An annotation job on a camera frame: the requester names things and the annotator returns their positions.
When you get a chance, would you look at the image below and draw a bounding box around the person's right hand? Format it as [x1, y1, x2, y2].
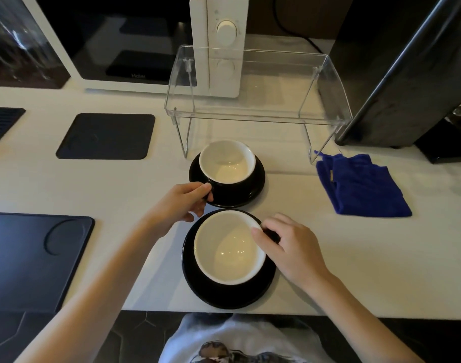
[250, 213, 332, 295]

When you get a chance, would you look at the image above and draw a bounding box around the person's left hand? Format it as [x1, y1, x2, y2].
[142, 181, 214, 239]

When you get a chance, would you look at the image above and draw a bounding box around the large black white-lined cup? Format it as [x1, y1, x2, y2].
[193, 210, 280, 286]

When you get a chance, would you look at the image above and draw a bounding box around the small black white-lined cup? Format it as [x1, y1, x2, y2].
[198, 140, 257, 203]

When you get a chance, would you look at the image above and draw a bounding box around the person's right forearm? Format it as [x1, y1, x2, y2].
[304, 270, 424, 363]

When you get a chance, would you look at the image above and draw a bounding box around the person's left forearm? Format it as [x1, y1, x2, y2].
[14, 219, 160, 363]

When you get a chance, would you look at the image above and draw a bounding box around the small black saucer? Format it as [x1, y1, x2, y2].
[188, 152, 266, 208]

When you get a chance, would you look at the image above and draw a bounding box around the large black saucer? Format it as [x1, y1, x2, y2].
[182, 209, 277, 310]

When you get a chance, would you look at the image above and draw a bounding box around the blue folded cloth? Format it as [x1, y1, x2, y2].
[314, 150, 413, 218]

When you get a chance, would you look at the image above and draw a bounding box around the person's white printed shirt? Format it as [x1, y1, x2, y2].
[159, 313, 335, 363]

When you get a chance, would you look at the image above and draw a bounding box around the black square rubber mat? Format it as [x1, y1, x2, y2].
[56, 113, 156, 160]

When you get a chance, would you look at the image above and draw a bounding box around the clear acrylic shelf riser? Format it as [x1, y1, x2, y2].
[164, 45, 353, 165]

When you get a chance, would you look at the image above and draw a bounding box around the white microwave knob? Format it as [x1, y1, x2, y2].
[216, 59, 236, 78]
[216, 20, 238, 47]

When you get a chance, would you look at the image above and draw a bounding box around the white microwave oven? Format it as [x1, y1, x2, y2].
[19, 0, 250, 99]

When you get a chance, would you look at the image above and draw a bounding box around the black coffee machine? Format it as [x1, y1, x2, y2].
[320, 0, 461, 148]

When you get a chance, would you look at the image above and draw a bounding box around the black tamping mat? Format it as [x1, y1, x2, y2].
[0, 212, 96, 314]

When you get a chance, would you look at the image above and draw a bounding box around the black ribbed mat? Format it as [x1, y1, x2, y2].
[0, 107, 26, 152]

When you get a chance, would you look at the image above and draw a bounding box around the clear glassware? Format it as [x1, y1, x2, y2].
[0, 0, 70, 89]

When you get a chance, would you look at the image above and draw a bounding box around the black power cable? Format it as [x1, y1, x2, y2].
[272, 0, 324, 54]

